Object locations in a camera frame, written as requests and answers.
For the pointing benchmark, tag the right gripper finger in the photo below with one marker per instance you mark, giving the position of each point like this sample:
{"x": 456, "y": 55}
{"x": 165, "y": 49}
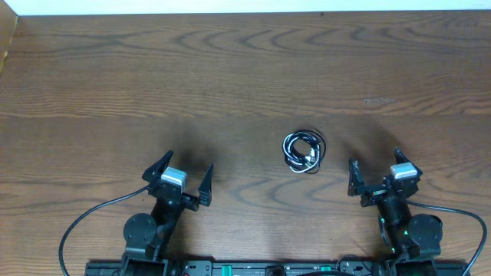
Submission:
{"x": 401, "y": 158}
{"x": 356, "y": 181}

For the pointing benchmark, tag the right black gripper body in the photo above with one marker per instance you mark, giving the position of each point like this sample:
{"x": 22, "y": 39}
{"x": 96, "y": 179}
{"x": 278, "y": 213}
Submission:
{"x": 380, "y": 193}

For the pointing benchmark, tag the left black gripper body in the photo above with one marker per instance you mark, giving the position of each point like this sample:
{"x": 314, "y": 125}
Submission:
{"x": 183, "y": 196}

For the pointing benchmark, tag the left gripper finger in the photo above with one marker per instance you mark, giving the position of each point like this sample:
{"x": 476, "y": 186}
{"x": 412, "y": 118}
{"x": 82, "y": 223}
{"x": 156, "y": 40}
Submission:
{"x": 205, "y": 189}
{"x": 157, "y": 169}

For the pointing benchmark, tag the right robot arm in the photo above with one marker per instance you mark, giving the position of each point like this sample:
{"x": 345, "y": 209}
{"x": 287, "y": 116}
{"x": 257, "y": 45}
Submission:
{"x": 413, "y": 239}

